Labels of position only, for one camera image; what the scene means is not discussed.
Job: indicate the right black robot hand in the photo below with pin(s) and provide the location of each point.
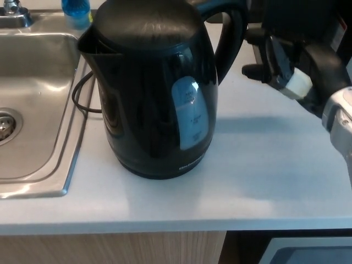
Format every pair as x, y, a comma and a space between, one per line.
321, 71

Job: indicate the black electric kettle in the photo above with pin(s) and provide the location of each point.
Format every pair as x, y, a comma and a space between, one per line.
143, 110

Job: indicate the black appliance with red label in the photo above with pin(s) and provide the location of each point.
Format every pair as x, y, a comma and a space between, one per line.
343, 33

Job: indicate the black and steel appliance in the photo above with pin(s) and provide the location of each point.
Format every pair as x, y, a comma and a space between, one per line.
297, 19

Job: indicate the blue dish soap bottle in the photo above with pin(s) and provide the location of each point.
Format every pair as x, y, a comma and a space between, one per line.
75, 16

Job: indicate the wooden cabinet door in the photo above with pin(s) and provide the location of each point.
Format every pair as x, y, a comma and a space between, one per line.
110, 247

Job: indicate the stainless steel sink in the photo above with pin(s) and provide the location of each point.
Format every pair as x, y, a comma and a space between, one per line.
41, 82

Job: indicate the chrome faucet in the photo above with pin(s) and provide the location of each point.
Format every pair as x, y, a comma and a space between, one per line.
13, 16

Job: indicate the metal sink drain strainer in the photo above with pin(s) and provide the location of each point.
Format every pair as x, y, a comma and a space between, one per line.
6, 126

